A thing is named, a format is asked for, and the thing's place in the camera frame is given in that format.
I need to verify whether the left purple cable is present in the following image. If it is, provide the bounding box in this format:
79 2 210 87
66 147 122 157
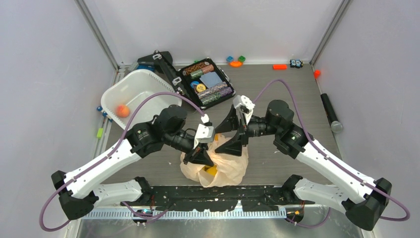
39 92 210 233

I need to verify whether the black microphone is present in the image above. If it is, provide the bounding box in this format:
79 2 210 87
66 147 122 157
320 93 343 133

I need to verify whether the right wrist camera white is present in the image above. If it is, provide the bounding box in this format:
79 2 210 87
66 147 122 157
233 95 255 125

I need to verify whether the yellow fake lemon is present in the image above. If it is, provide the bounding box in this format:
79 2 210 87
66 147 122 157
203 166 218 177

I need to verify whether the black poker chip case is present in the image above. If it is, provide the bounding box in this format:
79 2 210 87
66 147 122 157
137 51 236 110

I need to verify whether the orange block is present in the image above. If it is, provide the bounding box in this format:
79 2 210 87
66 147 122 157
272 64 288 70

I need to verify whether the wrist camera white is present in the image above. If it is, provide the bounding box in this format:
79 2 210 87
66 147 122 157
233 95 255 125
193 124 215 148

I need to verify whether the orange fake peach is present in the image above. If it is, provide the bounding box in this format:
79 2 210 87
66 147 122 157
115 104 131 118

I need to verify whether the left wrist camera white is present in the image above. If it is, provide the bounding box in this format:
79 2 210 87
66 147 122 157
193 124 215 148

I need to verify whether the green clip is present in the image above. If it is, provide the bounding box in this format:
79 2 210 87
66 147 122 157
96 128 104 139

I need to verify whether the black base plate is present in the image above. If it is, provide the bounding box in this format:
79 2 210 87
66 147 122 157
126 185 303 212

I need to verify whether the orange corner piece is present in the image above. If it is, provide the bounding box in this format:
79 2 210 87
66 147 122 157
314 70 321 79

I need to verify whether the white plastic basin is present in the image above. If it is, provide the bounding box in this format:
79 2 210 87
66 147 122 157
101 69 182 129

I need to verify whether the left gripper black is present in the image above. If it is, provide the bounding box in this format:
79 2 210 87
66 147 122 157
163 130 215 166

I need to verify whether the translucent plastic bag banana print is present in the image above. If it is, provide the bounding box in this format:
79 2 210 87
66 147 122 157
180 134 249 187

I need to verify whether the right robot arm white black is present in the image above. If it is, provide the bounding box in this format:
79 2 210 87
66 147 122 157
215 100 392 231

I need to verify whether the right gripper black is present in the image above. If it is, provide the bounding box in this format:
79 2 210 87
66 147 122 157
214 104 280 156

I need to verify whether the small toy car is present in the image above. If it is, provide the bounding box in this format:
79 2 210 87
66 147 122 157
289 59 304 68

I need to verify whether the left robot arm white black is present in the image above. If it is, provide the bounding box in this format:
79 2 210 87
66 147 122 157
52 105 215 220

